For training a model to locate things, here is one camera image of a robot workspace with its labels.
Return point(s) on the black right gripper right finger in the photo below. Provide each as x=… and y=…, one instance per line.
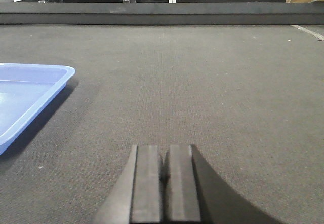
x=196, y=193

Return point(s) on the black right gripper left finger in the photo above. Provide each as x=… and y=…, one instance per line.
x=137, y=195

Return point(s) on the light blue plastic tray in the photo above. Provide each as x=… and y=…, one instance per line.
x=26, y=89

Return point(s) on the black table edge rail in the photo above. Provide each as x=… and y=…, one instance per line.
x=154, y=13

